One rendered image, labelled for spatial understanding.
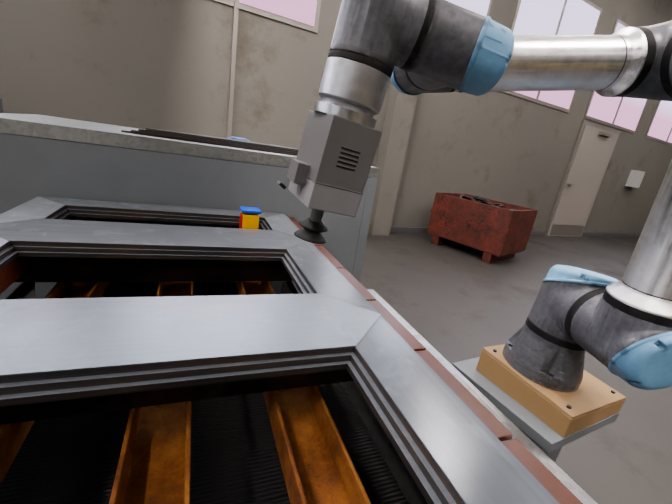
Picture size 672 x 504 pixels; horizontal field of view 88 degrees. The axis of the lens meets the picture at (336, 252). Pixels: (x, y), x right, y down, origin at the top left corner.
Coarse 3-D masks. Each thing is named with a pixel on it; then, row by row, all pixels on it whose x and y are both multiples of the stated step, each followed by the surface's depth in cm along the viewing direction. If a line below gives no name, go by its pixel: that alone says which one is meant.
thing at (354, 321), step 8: (328, 296) 67; (328, 304) 64; (336, 304) 64; (344, 304) 65; (352, 304) 65; (336, 312) 61; (344, 312) 61; (352, 312) 62; (360, 312) 62; (344, 320) 59; (352, 320) 59; (360, 320) 60; (368, 320) 60; (344, 328) 56; (352, 328) 57; (360, 328) 57; (368, 328) 57; (352, 336) 54; (360, 336) 55
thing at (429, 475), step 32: (224, 224) 115; (0, 256) 65; (32, 256) 70; (64, 256) 72; (96, 256) 75; (128, 256) 77; (160, 256) 79; (192, 256) 82; (224, 256) 84; (256, 256) 88; (288, 256) 88; (288, 352) 48; (320, 352) 50; (352, 352) 52; (0, 384) 36; (32, 384) 37; (64, 384) 38; (96, 384) 39; (128, 384) 40; (160, 384) 41; (192, 384) 43; (384, 416) 42; (416, 448) 37; (416, 480) 35
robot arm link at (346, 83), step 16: (336, 64) 37; (352, 64) 36; (336, 80) 37; (352, 80) 37; (368, 80) 37; (384, 80) 38; (320, 96) 41; (336, 96) 38; (352, 96) 37; (368, 96) 38; (384, 96) 40; (368, 112) 39
